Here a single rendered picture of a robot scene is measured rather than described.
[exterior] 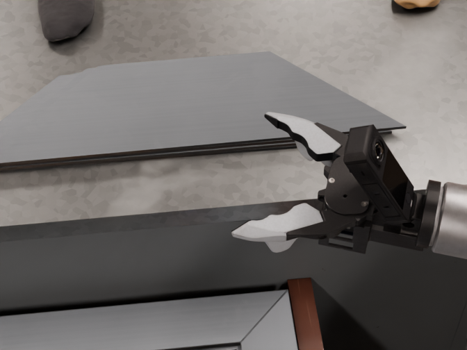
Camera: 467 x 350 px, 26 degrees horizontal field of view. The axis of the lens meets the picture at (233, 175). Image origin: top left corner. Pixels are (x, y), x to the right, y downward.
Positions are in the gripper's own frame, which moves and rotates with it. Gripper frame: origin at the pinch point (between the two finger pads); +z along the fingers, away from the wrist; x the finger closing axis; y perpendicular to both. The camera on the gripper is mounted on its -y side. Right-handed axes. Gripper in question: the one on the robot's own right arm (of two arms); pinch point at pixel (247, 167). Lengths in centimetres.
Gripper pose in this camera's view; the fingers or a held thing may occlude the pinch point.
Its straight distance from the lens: 106.3
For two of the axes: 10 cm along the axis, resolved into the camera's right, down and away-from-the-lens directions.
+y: 0.4, 5.1, 8.6
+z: -9.7, -1.9, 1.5
